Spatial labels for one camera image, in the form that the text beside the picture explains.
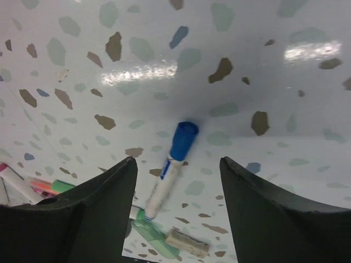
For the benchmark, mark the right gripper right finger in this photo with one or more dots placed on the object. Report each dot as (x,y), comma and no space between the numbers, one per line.
(271,224)

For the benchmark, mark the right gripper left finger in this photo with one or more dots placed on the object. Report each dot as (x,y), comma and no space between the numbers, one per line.
(87,223)

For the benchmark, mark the blue capped white marker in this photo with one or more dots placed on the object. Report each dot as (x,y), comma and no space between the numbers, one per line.
(183,139)

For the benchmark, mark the green capped orange marker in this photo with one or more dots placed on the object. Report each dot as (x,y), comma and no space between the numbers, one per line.
(56,187)

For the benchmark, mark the green correction tape pen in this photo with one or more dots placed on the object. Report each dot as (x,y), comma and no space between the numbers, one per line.
(152,234)

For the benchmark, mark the beige rectangular eraser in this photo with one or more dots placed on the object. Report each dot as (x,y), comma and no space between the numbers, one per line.
(193,246)

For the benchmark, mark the dark red gel pen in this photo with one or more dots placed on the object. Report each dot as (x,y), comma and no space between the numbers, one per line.
(12,178)

